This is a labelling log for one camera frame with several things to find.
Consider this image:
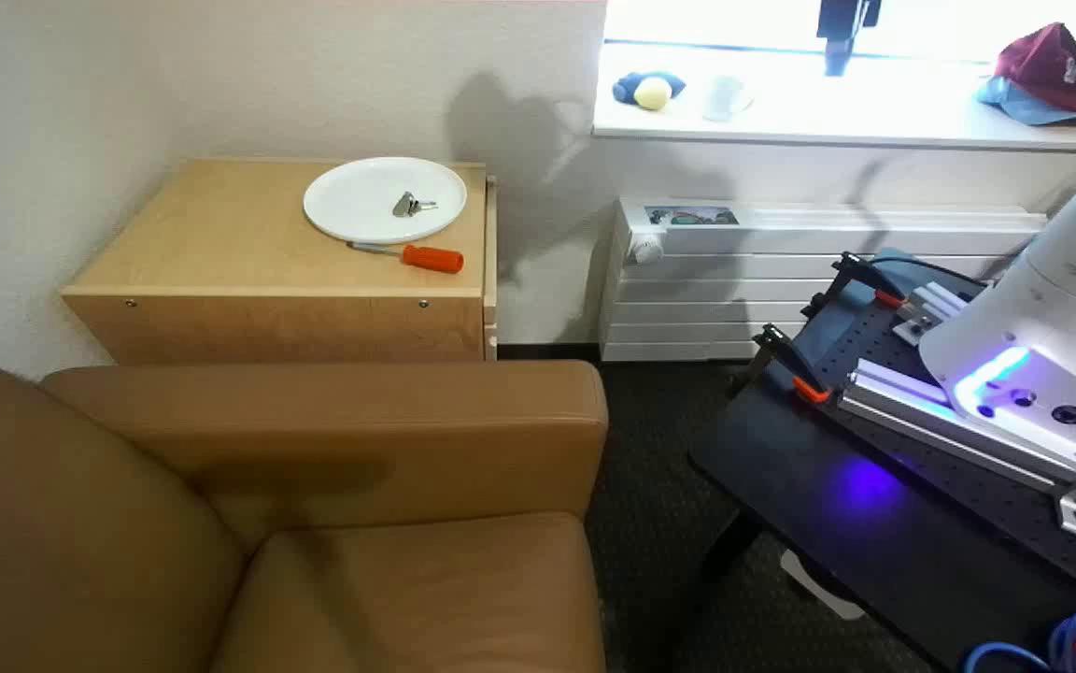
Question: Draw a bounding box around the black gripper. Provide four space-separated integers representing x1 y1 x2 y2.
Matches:
818 0 880 76

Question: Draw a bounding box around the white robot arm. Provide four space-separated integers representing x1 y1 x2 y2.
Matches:
842 195 1076 484

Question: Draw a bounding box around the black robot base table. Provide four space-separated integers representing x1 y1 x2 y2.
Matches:
692 255 1076 673

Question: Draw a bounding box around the light wooden cabinet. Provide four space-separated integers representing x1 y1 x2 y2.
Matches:
65 162 498 364

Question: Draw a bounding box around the yellow ball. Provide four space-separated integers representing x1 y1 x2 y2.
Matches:
634 76 672 114

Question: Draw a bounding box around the maroon baseball cap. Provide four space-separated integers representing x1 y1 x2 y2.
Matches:
998 22 1076 114

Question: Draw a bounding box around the dark blue cloth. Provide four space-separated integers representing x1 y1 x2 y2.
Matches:
611 70 689 106

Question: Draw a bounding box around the orange black clamp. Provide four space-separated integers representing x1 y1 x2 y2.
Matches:
753 324 833 408

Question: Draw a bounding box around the small metal object on plate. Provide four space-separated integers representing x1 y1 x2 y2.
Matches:
393 192 436 217

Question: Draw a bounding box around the white round plate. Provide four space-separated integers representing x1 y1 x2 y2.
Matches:
301 159 468 245

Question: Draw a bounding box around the white wall radiator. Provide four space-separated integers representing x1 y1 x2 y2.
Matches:
599 197 1045 364

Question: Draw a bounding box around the orange handled screwdriver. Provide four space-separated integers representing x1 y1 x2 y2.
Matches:
346 245 463 273

